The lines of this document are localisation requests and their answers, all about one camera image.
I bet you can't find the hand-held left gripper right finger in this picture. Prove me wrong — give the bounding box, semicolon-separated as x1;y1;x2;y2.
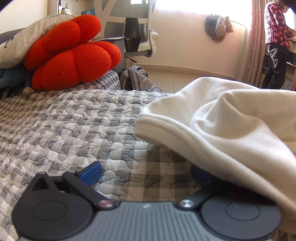
177;164;215;209

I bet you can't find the white office chair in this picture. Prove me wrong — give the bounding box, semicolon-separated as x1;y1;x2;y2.
94;0;160;57

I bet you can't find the beige curtain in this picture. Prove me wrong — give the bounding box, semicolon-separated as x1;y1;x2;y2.
236;0;270;88

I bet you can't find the window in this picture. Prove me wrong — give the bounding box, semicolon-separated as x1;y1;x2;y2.
154;0;253;24

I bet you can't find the grey hat on wall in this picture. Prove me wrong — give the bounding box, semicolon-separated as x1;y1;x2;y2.
205;13;234;43

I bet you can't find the white paper sheet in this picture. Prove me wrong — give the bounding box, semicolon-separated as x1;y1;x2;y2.
92;36;127;42

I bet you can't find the beige printed pillow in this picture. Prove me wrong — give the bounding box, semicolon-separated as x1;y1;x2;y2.
0;13;77;69

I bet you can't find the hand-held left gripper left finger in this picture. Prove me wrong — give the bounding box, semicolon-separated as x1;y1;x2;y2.
32;161;116;210

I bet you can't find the grey checked quilt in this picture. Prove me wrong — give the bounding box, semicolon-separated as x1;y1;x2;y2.
0;70;296;241

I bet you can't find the blue plush doll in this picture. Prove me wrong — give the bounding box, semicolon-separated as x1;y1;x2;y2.
0;67;36;96

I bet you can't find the white sweatshirt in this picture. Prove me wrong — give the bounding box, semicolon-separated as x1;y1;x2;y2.
134;76;296;235

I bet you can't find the black printed cloth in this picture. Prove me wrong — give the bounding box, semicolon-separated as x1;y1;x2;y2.
124;17;148;53

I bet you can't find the grey backpack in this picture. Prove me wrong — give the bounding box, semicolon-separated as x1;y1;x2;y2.
118;65;163;92

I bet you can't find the red knitted flower cushion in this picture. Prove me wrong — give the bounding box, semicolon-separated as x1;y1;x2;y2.
24;15;122;91

